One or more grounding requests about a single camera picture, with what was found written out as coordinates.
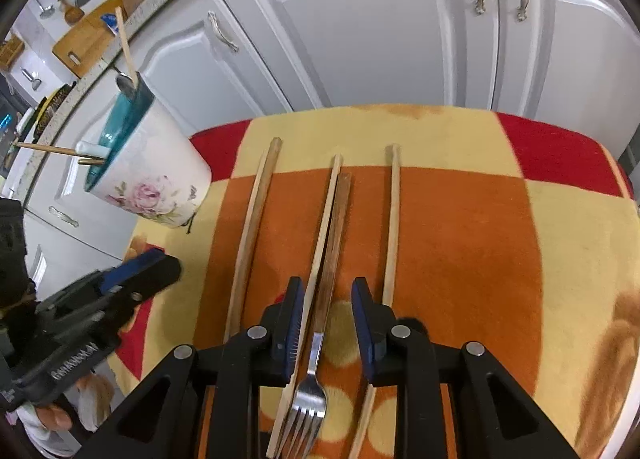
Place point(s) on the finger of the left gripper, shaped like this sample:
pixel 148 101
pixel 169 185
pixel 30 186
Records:
pixel 143 276

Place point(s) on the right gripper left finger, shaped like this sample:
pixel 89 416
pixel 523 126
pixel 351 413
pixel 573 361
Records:
pixel 285 335

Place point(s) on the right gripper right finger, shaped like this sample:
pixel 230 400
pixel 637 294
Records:
pixel 373 322

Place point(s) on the wooden handled metal fork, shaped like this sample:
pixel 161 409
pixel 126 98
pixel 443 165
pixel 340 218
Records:
pixel 310 403

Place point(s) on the metal spoon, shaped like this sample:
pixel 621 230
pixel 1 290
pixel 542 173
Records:
pixel 125 82

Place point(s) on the gloved left hand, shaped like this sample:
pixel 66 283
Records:
pixel 44 426

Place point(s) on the floral utensil holder teal rim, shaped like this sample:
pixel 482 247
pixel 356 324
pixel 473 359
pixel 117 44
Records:
pixel 151 168

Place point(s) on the colourful checkered table mat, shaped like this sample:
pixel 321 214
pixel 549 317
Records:
pixel 515 233

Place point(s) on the wooden cutting board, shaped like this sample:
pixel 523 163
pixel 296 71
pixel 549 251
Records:
pixel 84 44

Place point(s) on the hanging wooden spatula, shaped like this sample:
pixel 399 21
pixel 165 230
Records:
pixel 71 13

